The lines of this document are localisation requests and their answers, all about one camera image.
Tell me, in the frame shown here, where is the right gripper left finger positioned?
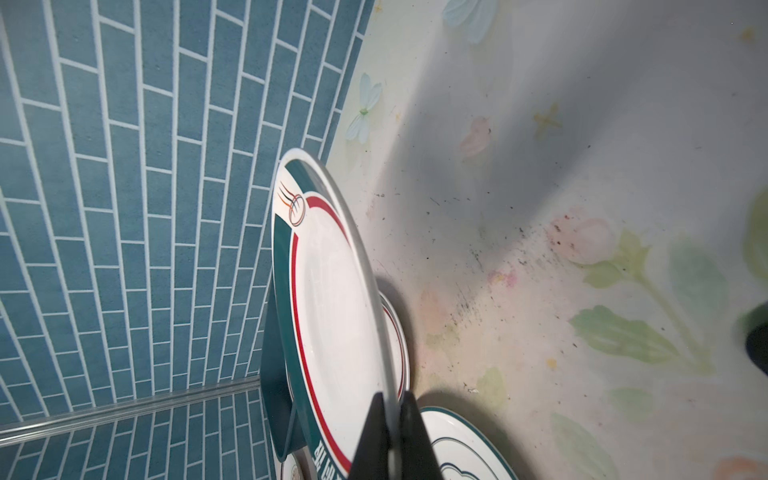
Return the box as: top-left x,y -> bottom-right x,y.
347,392 -> 389,480

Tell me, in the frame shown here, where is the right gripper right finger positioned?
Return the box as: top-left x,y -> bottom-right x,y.
400,391 -> 443,480

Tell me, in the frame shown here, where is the green rim plate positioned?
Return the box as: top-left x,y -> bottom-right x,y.
271,148 -> 402,479
379,292 -> 411,399

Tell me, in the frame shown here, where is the teal plastic bin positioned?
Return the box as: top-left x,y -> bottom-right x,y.
259,285 -> 307,462

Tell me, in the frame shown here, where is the white plate quatrefoil pattern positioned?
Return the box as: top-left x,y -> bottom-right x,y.
420,407 -> 518,480

